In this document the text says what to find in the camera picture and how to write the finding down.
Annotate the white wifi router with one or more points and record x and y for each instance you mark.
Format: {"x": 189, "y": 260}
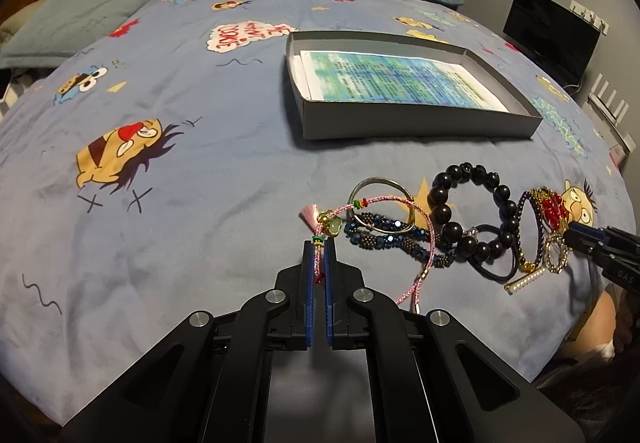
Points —
{"x": 609, "y": 110}

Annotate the blue-green printed paper sheet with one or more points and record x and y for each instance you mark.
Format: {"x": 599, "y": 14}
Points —
{"x": 350, "y": 77}

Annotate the gold ring bangle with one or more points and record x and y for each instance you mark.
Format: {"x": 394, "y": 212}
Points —
{"x": 555, "y": 253}

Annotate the grey cardboard box tray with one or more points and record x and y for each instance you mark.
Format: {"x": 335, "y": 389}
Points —
{"x": 333, "y": 121}

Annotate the grey-green pillow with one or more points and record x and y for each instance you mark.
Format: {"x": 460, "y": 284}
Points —
{"x": 59, "y": 29}

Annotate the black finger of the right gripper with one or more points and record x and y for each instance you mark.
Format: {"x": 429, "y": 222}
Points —
{"x": 593, "y": 251}

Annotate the white wall hook rack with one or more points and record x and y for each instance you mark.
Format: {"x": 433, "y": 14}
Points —
{"x": 590, "y": 16}

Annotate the silver metal bangle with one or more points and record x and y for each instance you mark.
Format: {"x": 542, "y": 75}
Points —
{"x": 393, "y": 214}

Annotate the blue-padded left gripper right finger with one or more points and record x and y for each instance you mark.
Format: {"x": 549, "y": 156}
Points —
{"x": 345, "y": 328}

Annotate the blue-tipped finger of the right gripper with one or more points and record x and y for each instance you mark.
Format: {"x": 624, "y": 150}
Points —
{"x": 581, "y": 233}

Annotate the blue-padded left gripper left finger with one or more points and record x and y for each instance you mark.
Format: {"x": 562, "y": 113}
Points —
{"x": 294, "y": 327}

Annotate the person's hand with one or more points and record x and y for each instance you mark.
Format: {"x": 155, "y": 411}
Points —
{"x": 596, "y": 337}

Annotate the blue cartoon print bedsheet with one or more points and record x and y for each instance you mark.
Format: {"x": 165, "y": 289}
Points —
{"x": 161, "y": 170}

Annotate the black monitor screen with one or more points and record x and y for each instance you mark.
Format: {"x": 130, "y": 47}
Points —
{"x": 553, "y": 37}

